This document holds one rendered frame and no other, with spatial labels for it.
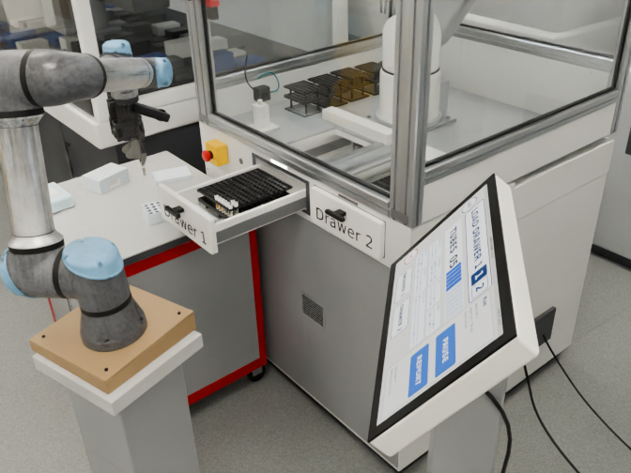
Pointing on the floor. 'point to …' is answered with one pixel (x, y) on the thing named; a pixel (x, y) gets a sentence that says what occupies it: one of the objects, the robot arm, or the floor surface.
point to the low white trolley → (177, 272)
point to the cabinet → (371, 322)
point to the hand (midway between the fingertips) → (144, 160)
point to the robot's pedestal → (136, 416)
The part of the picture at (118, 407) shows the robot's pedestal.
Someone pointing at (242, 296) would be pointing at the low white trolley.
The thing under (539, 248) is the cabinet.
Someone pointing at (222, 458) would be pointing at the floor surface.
